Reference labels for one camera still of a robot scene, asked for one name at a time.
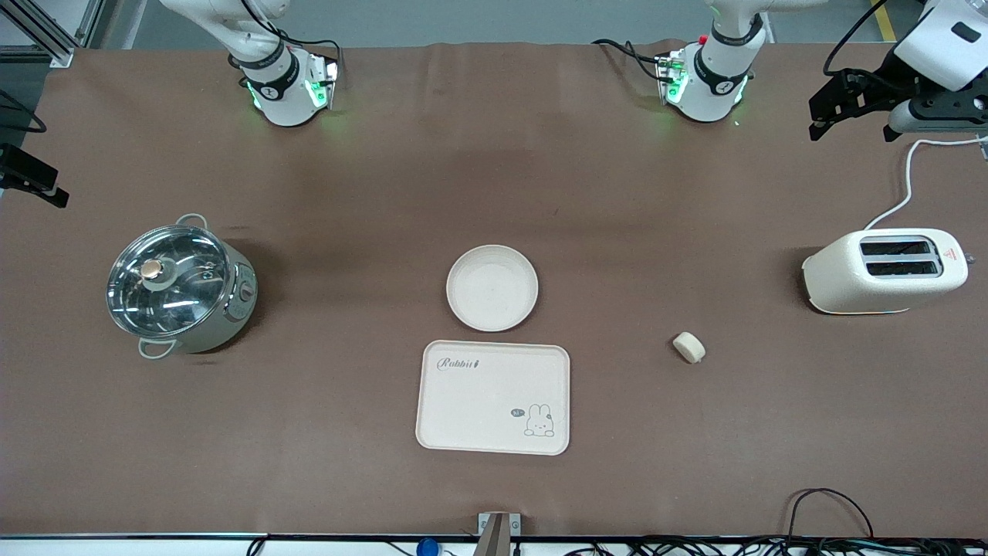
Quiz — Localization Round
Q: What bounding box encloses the small white steamed bun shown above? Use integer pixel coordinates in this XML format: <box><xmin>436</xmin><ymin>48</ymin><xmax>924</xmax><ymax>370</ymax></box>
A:
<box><xmin>672</xmin><ymin>331</ymin><xmax>706</xmax><ymax>364</ymax></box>

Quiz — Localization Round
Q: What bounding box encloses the round cream plate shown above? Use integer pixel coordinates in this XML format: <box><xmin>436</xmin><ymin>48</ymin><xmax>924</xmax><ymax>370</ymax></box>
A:
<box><xmin>445</xmin><ymin>244</ymin><xmax>540</xmax><ymax>334</ymax></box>

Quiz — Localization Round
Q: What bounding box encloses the cream two-slot toaster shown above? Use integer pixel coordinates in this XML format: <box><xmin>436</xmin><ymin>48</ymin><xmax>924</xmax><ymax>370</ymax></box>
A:
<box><xmin>801</xmin><ymin>228</ymin><xmax>975</xmax><ymax>316</ymax></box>

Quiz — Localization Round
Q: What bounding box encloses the glass pot lid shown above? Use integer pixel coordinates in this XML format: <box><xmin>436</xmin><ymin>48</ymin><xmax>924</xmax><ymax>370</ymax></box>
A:
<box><xmin>107</xmin><ymin>224</ymin><xmax>232</xmax><ymax>338</ymax></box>

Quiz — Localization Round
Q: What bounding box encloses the brown table cloth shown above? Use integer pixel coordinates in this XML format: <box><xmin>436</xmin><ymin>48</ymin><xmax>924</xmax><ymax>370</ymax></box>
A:
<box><xmin>0</xmin><ymin>39</ymin><xmax>988</xmax><ymax>539</ymax></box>

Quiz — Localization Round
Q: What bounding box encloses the steel electric cooking pot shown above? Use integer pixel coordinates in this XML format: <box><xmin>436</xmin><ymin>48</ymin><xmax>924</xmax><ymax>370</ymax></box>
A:
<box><xmin>106</xmin><ymin>212</ymin><xmax>259</xmax><ymax>361</ymax></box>

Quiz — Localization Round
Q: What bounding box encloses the cream rabbit print tray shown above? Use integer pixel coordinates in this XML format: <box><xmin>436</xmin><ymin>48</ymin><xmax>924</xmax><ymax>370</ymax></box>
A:
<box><xmin>415</xmin><ymin>340</ymin><xmax>571</xmax><ymax>456</ymax></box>

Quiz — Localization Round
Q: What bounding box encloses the white toaster power cable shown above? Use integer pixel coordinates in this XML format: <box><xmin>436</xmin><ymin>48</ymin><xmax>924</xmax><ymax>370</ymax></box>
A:
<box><xmin>863</xmin><ymin>137</ymin><xmax>988</xmax><ymax>231</ymax></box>

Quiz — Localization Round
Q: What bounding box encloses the black right arm wrist cable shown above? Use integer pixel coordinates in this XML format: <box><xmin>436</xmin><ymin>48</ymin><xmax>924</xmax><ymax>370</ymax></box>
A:
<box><xmin>0</xmin><ymin>89</ymin><xmax>47</xmax><ymax>134</ymax></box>

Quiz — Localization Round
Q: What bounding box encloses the black arm wrist cable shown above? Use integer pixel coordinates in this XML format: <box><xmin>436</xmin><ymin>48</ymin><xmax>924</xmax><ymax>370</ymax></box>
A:
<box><xmin>0</xmin><ymin>89</ymin><xmax>47</xmax><ymax>134</ymax></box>
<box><xmin>824</xmin><ymin>0</ymin><xmax>915</xmax><ymax>78</ymax></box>

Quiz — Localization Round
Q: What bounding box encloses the black left arm wrist cable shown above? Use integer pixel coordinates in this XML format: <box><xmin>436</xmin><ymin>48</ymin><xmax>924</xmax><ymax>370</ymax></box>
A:
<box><xmin>824</xmin><ymin>0</ymin><xmax>915</xmax><ymax>78</ymax></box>

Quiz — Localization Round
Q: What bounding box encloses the aluminium frame profile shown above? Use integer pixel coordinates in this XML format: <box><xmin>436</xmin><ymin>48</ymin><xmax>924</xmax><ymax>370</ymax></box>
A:
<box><xmin>0</xmin><ymin>0</ymin><xmax>105</xmax><ymax>69</ymax></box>

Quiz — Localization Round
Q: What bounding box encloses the black left arm base cable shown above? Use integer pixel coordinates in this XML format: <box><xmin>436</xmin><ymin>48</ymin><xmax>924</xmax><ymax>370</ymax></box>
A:
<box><xmin>593</xmin><ymin>39</ymin><xmax>672</xmax><ymax>82</ymax></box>

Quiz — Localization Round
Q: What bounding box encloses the black arm base cable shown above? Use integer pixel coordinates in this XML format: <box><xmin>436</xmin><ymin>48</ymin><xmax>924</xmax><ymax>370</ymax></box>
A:
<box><xmin>243</xmin><ymin>0</ymin><xmax>342</xmax><ymax>78</ymax></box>
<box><xmin>593</xmin><ymin>39</ymin><xmax>672</xmax><ymax>82</ymax></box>

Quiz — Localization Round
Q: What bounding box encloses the black right arm base cable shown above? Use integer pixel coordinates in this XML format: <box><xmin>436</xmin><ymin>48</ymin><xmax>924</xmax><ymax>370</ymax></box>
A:
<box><xmin>243</xmin><ymin>0</ymin><xmax>342</xmax><ymax>78</ymax></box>

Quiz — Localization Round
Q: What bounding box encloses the black looped cable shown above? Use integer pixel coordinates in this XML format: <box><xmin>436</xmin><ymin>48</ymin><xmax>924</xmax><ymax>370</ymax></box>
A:
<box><xmin>786</xmin><ymin>488</ymin><xmax>875</xmax><ymax>541</ymax></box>

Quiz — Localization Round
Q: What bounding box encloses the black cable bundle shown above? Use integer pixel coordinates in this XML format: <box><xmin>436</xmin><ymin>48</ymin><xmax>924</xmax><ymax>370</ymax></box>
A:
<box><xmin>563</xmin><ymin>535</ymin><xmax>988</xmax><ymax>556</ymax></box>

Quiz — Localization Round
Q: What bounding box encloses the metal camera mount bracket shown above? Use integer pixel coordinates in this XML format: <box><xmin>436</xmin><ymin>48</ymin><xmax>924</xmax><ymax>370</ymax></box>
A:
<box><xmin>478</xmin><ymin>512</ymin><xmax>521</xmax><ymax>556</ymax></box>

